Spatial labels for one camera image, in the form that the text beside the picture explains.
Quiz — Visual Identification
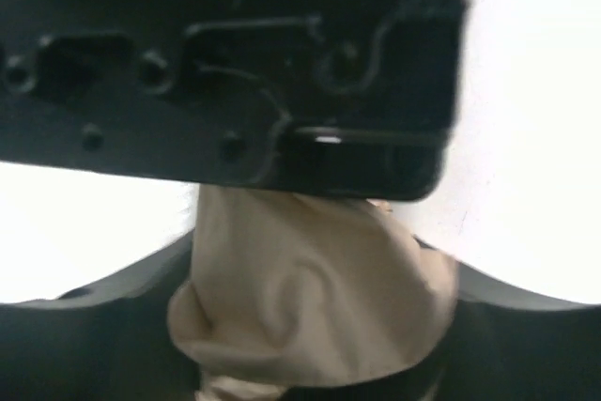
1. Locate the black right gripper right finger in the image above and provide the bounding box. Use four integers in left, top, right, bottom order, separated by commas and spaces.
412, 234, 601, 401

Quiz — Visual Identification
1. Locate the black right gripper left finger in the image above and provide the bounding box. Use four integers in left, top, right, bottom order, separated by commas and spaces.
1, 235, 200, 400

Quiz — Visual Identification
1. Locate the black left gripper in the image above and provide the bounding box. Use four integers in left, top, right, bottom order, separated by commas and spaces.
1, 0, 470, 201

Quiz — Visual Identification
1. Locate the beige folding umbrella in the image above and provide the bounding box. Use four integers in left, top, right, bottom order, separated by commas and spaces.
167, 185, 458, 400

